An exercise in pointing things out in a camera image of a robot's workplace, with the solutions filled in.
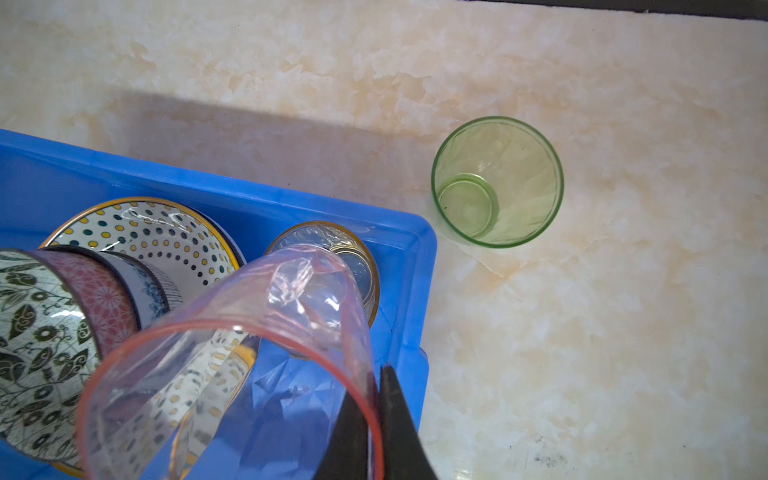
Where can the dotted plate yellow rim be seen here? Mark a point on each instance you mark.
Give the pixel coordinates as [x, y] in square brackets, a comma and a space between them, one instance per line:
[156, 234]

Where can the green black patterned bowl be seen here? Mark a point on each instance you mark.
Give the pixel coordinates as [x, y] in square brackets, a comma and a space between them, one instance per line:
[48, 353]

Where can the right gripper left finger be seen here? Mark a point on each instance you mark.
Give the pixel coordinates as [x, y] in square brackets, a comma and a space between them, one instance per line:
[350, 451]

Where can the yellow transparent cup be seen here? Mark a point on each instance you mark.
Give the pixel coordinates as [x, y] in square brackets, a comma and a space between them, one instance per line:
[346, 245]

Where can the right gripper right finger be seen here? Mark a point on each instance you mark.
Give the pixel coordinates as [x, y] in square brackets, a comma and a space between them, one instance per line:
[404, 456]

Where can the blue floral ceramic bowl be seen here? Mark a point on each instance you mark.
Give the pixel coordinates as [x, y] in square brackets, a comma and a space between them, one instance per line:
[153, 293]

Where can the blue plastic bin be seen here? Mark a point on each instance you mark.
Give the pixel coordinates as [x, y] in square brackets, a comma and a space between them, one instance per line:
[396, 252]

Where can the green transparent cup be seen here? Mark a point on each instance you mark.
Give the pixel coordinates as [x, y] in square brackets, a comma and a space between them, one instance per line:
[497, 182]

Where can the pink transparent cup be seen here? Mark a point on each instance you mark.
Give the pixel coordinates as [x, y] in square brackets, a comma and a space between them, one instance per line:
[303, 299]

